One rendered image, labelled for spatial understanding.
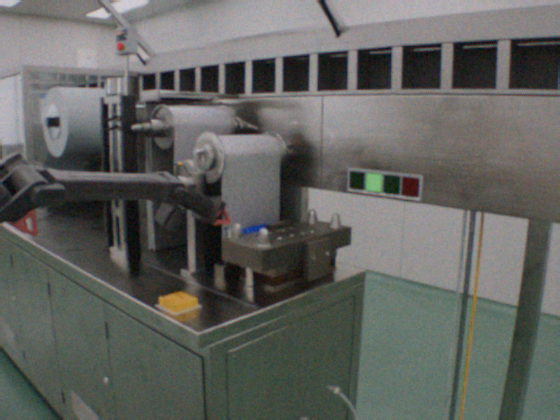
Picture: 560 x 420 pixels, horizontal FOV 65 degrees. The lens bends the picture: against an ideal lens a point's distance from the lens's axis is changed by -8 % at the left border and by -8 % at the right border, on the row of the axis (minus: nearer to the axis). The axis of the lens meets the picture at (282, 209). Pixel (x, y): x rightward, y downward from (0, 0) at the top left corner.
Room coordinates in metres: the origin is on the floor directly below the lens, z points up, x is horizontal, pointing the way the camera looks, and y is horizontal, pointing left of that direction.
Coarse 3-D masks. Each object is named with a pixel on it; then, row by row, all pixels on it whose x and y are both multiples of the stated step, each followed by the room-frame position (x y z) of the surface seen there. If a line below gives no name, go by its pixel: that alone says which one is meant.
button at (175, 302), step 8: (168, 296) 1.11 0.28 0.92; (176, 296) 1.12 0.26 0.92; (184, 296) 1.12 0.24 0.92; (192, 296) 1.12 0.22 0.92; (160, 304) 1.10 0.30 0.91; (168, 304) 1.08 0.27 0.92; (176, 304) 1.07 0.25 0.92; (184, 304) 1.08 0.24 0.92; (192, 304) 1.10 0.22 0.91; (176, 312) 1.06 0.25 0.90
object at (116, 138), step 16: (128, 96) 1.49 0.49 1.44; (112, 112) 1.56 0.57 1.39; (128, 112) 1.49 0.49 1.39; (128, 128) 1.49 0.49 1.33; (112, 144) 1.55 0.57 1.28; (128, 144) 1.49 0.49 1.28; (112, 160) 1.55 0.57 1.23; (128, 160) 1.49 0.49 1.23; (112, 208) 1.56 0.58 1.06; (128, 208) 1.48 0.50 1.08; (112, 224) 1.59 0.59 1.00; (128, 224) 1.48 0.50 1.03; (112, 240) 1.58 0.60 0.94; (128, 240) 1.48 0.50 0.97; (128, 256) 1.48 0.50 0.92
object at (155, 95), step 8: (144, 96) 1.58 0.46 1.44; (152, 96) 1.55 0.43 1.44; (160, 96) 1.53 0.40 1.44; (168, 96) 1.65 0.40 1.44; (176, 96) 1.63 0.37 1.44; (184, 96) 1.70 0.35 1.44; (192, 96) 1.69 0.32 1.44; (200, 96) 1.67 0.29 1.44; (208, 96) 1.69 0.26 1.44; (216, 96) 1.72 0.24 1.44; (224, 96) 1.74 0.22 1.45; (232, 96) 1.77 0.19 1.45
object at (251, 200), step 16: (240, 176) 1.40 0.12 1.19; (256, 176) 1.44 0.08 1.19; (272, 176) 1.49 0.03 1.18; (224, 192) 1.35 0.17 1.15; (240, 192) 1.40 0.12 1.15; (256, 192) 1.44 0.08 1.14; (272, 192) 1.50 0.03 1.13; (240, 208) 1.40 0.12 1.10; (256, 208) 1.44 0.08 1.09; (272, 208) 1.50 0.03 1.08; (224, 224) 1.35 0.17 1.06; (240, 224) 1.40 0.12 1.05; (256, 224) 1.45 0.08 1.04
